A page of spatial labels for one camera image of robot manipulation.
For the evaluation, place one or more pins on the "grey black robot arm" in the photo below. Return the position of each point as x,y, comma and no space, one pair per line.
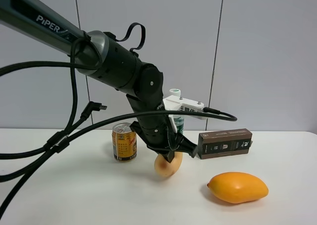
100,56

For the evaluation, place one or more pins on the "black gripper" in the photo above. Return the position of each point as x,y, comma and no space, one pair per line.
157,133

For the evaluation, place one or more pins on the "gold drink can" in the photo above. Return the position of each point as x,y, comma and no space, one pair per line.
124,142

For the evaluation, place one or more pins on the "yellow peach fruit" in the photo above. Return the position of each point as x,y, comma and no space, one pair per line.
166,169

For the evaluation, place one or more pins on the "green white plastic bottle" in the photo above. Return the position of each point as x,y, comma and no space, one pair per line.
178,119

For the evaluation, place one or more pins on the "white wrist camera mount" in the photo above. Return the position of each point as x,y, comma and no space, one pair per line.
174,103

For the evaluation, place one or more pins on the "dark brown carton box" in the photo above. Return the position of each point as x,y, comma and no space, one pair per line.
217,144

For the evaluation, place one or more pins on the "orange mango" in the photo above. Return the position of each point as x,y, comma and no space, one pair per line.
237,187

